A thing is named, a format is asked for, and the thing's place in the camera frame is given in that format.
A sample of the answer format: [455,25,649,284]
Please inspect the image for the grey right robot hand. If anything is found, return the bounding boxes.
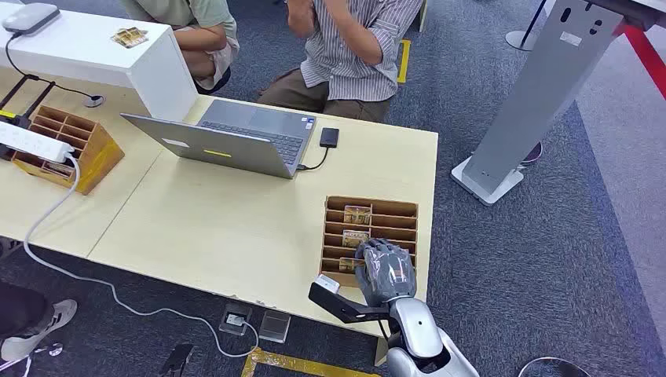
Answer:
[355,238,418,309]

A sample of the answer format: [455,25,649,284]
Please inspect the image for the slotted wooden card holder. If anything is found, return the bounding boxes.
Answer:
[318,195,419,288]

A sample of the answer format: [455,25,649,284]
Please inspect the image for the person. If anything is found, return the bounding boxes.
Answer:
[120,0,241,96]
[0,282,79,364]
[256,0,425,124]

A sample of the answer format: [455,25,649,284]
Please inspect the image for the floor socket lid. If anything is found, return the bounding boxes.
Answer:
[258,309,292,345]

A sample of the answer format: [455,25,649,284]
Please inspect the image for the yellow floor tape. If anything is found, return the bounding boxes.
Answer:
[240,347,382,377]
[397,38,412,85]

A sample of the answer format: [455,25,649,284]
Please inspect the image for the floor socket box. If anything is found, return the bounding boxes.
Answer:
[218,303,254,337]

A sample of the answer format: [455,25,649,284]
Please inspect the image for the dark red round base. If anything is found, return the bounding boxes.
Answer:
[520,141,544,167]

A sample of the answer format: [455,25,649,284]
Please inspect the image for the grey laptop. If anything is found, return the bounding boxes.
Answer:
[120,98,318,181]

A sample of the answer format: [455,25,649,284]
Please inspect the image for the black object on floor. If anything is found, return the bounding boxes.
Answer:
[158,343,196,377]

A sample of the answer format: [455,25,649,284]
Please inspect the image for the silver kiosk stand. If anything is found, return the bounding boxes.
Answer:
[450,0,625,207]

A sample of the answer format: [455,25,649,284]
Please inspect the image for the wooden compartment organizer box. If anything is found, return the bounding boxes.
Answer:
[11,105,126,196]

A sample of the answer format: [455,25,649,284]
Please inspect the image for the red barrier belt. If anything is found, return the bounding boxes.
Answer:
[613,23,666,101]

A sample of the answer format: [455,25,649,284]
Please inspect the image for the cards in organizer box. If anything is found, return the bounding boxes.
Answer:
[41,161,75,179]

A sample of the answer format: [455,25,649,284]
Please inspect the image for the stack of gold cards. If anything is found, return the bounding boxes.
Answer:
[110,27,149,49]

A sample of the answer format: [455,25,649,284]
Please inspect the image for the white counter riser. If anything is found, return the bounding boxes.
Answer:
[0,7,199,123]

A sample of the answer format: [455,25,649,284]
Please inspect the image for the white power strip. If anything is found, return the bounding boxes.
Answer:
[0,121,75,164]

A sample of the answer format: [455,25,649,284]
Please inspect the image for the black desk stand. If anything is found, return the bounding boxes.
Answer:
[0,74,57,161]

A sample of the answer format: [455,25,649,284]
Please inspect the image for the grey flat box device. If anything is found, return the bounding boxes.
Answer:
[1,2,61,36]

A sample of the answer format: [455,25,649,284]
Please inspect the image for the pale wrist camera, black bracket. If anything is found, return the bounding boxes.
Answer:
[308,274,392,324]

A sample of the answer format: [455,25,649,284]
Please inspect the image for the black drive cable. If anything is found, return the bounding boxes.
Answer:
[297,146,331,172]

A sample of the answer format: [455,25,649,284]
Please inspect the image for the thin looped floor cable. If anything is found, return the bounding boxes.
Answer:
[517,356,592,377]

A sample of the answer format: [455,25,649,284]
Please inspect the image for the stanchion post with round base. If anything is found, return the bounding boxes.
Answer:
[505,0,548,52]

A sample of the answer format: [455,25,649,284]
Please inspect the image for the white power cable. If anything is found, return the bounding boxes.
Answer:
[22,153,260,360]

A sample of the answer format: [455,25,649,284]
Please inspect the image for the black device cable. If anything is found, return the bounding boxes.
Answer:
[4,31,98,101]

